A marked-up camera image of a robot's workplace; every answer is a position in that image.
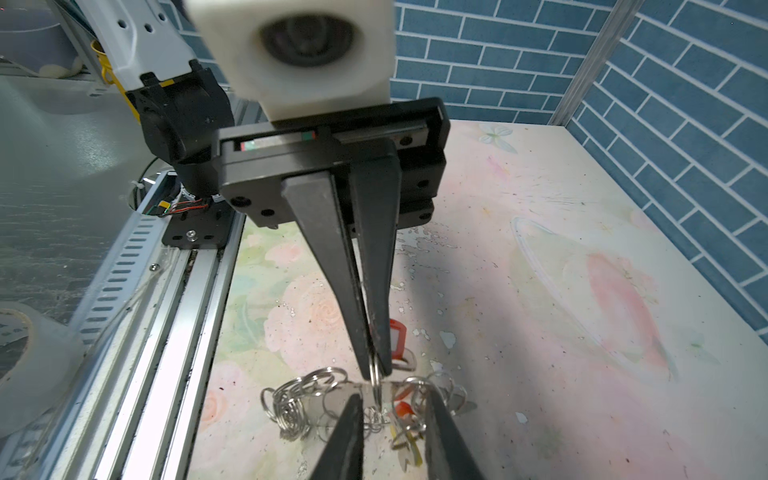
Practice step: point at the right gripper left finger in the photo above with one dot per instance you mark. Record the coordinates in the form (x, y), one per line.
(343, 455)

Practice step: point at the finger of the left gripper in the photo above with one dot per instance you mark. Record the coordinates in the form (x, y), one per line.
(375, 195)
(315, 205)

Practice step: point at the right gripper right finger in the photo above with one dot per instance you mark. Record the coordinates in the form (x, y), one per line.
(447, 454)

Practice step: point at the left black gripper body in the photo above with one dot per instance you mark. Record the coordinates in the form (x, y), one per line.
(253, 161)

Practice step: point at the metal key organizer plate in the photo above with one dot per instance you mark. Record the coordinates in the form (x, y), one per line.
(308, 407)

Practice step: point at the red-capped key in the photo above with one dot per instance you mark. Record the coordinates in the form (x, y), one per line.
(404, 410)

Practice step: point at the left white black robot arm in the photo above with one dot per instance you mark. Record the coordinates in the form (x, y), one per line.
(181, 104)

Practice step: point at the red key tag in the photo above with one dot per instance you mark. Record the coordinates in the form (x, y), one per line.
(403, 359)

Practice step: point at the white tape roll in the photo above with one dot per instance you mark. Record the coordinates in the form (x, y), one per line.
(40, 358)

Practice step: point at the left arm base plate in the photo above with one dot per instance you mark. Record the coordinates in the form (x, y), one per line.
(204, 225)

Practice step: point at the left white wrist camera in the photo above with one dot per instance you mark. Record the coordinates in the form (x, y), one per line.
(301, 58)

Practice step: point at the aluminium front rail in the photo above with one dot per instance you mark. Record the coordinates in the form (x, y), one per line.
(149, 321)

